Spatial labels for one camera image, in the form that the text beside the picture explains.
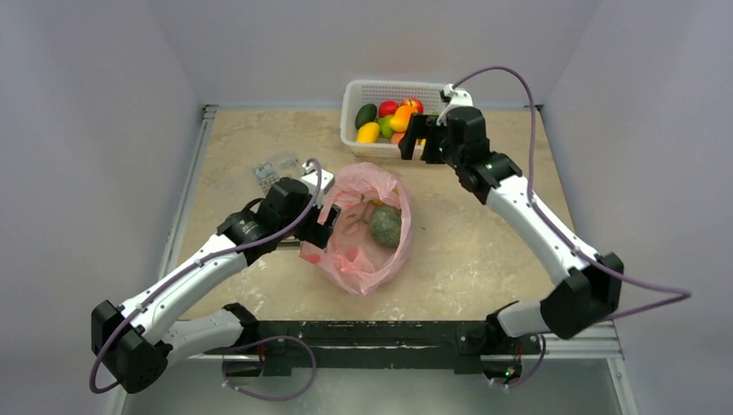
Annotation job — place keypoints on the dark green fake avocado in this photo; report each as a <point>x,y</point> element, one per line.
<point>367,113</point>

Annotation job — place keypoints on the white perforated plastic basket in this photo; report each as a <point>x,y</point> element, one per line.
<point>364,92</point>

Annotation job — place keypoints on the red fake apple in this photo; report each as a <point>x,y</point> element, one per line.
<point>414,103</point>

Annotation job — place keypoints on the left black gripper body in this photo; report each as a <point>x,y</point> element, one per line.
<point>314,232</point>

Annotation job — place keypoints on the pink printed plastic bag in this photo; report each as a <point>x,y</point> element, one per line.
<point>352,260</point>

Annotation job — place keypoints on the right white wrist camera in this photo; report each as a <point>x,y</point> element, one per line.
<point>453,98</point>

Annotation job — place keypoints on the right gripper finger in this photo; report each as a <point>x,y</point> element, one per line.
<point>413,144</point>
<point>432,152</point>

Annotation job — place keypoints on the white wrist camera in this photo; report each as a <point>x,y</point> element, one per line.
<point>453,98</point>
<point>318,180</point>

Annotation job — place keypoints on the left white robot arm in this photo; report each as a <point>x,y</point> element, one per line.
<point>136,341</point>

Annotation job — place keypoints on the fake peach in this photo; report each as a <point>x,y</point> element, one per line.
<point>397,137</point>

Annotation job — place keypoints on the orange fake mango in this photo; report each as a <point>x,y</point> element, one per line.
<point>401,118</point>

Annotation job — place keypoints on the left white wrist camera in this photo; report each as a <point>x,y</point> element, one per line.
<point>318,180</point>

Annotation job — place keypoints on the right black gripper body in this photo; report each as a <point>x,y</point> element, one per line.
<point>423,133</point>

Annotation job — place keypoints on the clear plastic screw box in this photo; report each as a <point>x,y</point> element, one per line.
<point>270,170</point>

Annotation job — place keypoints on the small red fake fruit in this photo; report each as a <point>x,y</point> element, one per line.
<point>387,108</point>

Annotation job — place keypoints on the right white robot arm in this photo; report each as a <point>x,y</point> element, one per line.
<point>586,290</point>

